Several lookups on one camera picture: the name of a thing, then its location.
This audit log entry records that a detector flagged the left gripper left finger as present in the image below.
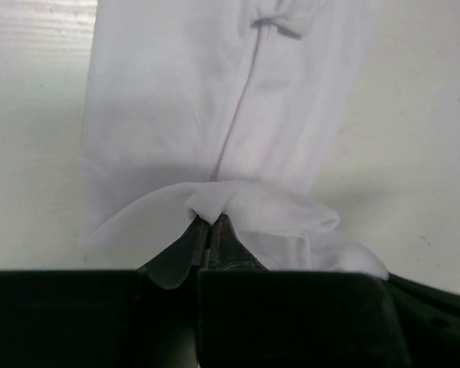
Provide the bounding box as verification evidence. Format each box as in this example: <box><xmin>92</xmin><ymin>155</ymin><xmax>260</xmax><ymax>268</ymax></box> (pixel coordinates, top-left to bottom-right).
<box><xmin>0</xmin><ymin>218</ymin><xmax>209</xmax><ymax>367</ymax></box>

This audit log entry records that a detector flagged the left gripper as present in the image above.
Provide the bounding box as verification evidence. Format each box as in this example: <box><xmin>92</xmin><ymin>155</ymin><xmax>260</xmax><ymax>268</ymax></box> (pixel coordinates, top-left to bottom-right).
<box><xmin>386</xmin><ymin>274</ymin><xmax>460</xmax><ymax>367</ymax></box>

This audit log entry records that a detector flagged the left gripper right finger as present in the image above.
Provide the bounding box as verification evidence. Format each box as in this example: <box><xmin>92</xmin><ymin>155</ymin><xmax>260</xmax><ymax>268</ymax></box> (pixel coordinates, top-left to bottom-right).
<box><xmin>196</xmin><ymin>215</ymin><xmax>412</xmax><ymax>367</ymax></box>

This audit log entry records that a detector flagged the white t-shirt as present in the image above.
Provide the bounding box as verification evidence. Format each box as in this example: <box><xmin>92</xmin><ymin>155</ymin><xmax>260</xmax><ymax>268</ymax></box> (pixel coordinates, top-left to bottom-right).
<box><xmin>80</xmin><ymin>1</ymin><xmax>389</xmax><ymax>280</ymax></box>

